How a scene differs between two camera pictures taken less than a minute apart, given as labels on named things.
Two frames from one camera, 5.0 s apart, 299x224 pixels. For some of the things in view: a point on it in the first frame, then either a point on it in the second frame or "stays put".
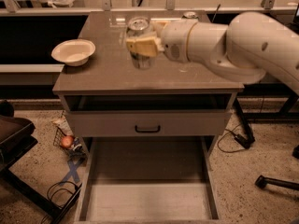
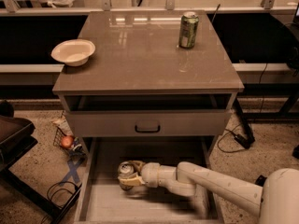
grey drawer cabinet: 152,136 stays put
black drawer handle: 147,131 stays put
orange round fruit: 66,141 stays put
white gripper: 174,39 to 150,173
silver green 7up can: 139,27 to 125,168
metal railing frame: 10,7 stays put
